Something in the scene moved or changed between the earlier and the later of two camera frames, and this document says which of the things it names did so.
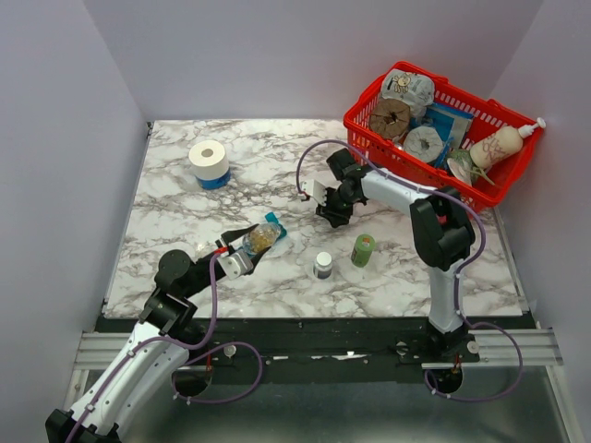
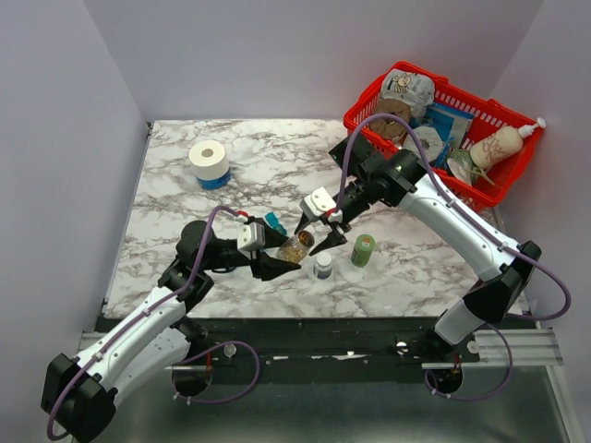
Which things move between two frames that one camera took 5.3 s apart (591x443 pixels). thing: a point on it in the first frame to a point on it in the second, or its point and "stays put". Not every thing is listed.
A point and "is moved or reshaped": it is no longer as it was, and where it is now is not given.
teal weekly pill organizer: [271, 217] stays put
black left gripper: [234, 235] to [265, 267]
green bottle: [362, 250] stays put
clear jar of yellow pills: [261, 237] is moved or reshaped
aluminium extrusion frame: [539, 346] stays put
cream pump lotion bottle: [500, 143] stays put
